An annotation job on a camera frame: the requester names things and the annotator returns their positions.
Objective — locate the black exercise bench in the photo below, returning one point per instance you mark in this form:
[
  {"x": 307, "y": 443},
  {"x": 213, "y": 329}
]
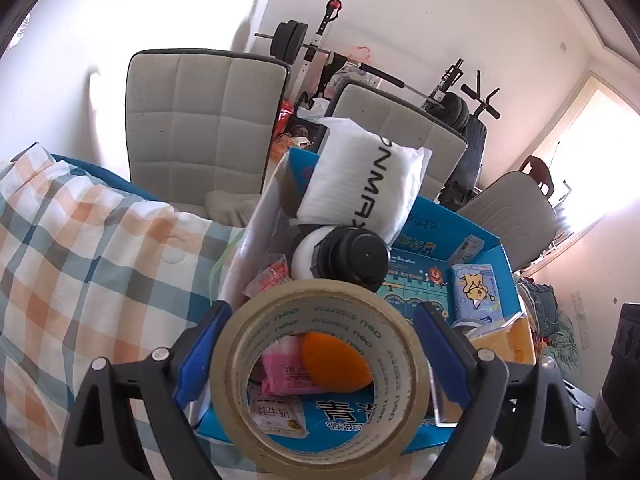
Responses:
[{"x": 472, "y": 145}]

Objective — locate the blue printed game box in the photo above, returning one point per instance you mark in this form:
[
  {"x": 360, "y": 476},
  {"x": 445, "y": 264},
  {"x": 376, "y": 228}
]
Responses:
[{"x": 415, "y": 292}]

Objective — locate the white barbell rack post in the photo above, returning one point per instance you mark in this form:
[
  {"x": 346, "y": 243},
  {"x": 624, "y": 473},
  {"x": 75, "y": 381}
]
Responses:
[{"x": 320, "y": 35}]

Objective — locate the red bag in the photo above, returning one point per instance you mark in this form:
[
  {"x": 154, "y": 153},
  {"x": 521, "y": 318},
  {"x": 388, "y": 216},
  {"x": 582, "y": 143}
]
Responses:
[{"x": 285, "y": 120}]

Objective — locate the blue clothes pile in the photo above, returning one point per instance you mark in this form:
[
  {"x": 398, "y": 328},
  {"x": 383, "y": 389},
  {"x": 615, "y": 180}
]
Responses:
[{"x": 550, "y": 320}]

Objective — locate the clear tape roll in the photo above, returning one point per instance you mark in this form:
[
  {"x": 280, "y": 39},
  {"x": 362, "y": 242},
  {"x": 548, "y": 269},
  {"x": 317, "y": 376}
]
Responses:
[{"x": 235, "y": 360}]

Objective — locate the plaid tablecloth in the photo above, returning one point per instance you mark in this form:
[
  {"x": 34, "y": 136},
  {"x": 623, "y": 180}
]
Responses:
[{"x": 90, "y": 270}]

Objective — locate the blue tissue pack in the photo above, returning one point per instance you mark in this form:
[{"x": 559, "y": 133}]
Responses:
[{"x": 475, "y": 292}]

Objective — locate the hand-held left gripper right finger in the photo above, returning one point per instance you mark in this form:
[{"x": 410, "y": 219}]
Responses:
[{"x": 442, "y": 350}]

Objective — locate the floral cloth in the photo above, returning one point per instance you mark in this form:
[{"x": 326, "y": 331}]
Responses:
[{"x": 362, "y": 76}]

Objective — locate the white bottle with black lid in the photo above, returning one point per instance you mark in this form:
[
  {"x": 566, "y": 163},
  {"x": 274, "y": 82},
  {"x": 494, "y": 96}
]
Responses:
[{"x": 350, "y": 257}]

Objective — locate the orange fruit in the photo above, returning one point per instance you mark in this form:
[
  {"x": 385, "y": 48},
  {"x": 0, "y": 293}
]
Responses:
[{"x": 335, "y": 365}]

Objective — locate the black barbell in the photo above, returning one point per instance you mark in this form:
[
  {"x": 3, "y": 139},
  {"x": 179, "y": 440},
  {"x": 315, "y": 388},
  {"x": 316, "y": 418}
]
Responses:
[{"x": 290, "y": 40}]

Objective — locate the white padded bag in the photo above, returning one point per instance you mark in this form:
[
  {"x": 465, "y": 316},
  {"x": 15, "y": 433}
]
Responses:
[{"x": 360, "y": 175}]

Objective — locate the white wall socket strip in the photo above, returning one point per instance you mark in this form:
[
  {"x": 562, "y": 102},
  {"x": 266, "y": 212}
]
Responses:
[{"x": 581, "y": 317}]

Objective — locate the yellow box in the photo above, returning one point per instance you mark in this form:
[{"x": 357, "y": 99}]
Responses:
[{"x": 515, "y": 340}]

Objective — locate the brown wooden chair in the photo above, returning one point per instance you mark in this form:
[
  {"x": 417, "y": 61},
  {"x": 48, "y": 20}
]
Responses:
[{"x": 537, "y": 172}]

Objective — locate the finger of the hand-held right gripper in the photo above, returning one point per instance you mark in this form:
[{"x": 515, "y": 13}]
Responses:
[{"x": 622, "y": 400}]

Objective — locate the grey padded chair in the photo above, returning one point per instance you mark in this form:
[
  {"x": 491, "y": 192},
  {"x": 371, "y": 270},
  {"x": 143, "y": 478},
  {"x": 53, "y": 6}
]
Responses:
[
  {"x": 510, "y": 220},
  {"x": 400, "y": 130},
  {"x": 200, "y": 120}
]

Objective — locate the pink floral snack packet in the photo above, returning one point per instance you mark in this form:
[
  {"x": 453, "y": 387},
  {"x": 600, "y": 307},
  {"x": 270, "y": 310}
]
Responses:
[{"x": 287, "y": 372}]

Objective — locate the blue cardboard box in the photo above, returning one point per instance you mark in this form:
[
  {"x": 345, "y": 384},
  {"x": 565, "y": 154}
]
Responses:
[{"x": 440, "y": 220}]

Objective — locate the pink clothes hanger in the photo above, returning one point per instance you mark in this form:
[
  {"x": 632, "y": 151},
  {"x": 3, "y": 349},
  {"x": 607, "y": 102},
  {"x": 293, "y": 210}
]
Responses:
[{"x": 361, "y": 55}]

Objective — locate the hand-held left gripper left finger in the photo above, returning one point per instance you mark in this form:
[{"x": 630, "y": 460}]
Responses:
[{"x": 200, "y": 355}]

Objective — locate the black and white rack post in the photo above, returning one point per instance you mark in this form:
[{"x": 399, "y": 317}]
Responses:
[{"x": 445, "y": 85}]

